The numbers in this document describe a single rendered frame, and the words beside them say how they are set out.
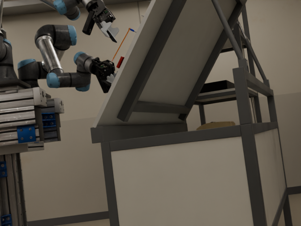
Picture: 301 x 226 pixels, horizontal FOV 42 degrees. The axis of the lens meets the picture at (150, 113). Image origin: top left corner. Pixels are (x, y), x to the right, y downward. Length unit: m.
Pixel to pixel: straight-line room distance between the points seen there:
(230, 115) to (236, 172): 3.01
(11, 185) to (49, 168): 2.08
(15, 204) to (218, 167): 1.30
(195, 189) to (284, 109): 3.22
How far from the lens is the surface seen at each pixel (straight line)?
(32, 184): 4.46
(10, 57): 2.17
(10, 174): 2.34
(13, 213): 2.36
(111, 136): 1.65
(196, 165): 1.45
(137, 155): 1.53
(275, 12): 4.80
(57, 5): 2.01
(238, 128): 1.41
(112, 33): 1.94
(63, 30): 2.30
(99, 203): 4.37
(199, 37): 2.17
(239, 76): 1.42
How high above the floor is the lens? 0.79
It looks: 4 degrees up
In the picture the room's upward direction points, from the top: 7 degrees counter-clockwise
